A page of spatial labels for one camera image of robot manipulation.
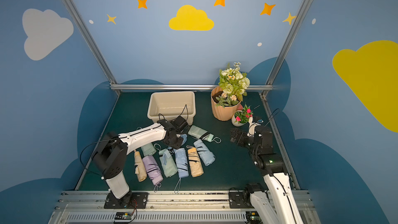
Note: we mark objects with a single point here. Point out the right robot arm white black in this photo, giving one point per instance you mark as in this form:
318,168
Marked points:
276,205

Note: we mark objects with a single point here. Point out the beige umbrella left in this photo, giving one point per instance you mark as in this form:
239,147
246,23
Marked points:
140,170

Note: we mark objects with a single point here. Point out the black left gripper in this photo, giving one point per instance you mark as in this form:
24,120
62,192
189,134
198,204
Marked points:
173,138

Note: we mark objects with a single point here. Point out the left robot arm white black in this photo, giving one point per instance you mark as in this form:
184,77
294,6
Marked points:
111,154

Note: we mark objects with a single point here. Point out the beige yellow umbrella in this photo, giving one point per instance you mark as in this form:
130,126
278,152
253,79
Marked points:
194,161

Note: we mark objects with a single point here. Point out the small white pot pink flowers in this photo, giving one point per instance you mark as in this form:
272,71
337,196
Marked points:
242,116

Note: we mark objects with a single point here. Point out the aluminium frame left post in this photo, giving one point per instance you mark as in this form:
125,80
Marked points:
82,27

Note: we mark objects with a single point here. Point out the lilac purple umbrella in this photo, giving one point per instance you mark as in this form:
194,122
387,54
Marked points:
153,171

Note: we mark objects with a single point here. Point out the terracotta pot with white flowers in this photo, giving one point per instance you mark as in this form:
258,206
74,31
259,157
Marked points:
227,97

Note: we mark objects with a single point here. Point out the aluminium frame right post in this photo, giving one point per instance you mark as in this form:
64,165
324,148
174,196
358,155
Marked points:
300,16

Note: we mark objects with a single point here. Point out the right circuit board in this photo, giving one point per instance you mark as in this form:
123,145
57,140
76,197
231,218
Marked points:
253,218

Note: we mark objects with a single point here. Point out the light blue umbrella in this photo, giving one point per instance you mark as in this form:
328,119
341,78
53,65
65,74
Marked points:
182,137
205,154
182,167

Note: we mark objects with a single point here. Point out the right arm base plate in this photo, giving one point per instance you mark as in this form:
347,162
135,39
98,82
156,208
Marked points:
239,199

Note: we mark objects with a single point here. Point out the circuit board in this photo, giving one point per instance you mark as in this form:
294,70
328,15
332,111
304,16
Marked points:
123,217
253,218

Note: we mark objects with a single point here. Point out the beige plastic storage box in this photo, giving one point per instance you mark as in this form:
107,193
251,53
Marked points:
171,105

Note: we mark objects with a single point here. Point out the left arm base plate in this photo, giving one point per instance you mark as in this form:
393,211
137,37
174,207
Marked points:
140,199

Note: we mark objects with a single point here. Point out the aluminium mounting rail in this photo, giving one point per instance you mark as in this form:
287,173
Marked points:
166,207

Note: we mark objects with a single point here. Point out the mint green umbrella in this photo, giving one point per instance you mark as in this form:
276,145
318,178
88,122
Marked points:
151,149
203,135
168,164

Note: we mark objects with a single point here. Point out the left circuit board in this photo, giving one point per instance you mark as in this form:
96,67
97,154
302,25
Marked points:
123,217

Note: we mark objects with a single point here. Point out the aluminium frame post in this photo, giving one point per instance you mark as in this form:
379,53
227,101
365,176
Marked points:
300,16
82,27

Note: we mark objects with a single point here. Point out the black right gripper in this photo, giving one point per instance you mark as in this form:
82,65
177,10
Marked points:
239,137

